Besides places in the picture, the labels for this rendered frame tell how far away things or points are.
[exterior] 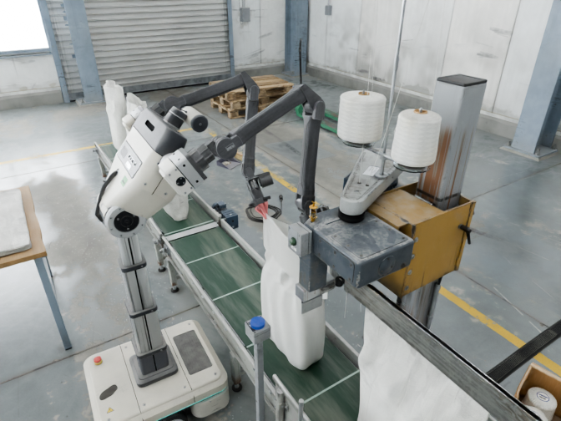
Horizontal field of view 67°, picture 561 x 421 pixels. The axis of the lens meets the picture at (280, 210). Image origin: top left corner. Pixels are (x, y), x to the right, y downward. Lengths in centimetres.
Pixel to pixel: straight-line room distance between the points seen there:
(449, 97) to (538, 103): 470
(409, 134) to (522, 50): 549
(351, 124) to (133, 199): 85
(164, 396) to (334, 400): 82
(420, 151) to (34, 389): 244
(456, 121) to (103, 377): 202
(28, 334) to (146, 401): 123
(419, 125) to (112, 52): 770
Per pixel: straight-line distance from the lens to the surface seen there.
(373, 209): 153
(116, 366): 251
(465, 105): 154
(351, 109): 153
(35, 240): 274
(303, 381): 216
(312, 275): 150
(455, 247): 176
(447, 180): 162
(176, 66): 906
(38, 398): 289
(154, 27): 887
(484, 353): 305
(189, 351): 248
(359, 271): 127
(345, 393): 214
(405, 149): 139
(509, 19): 690
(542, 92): 618
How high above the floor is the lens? 207
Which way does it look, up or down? 30 degrees down
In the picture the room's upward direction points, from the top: straight up
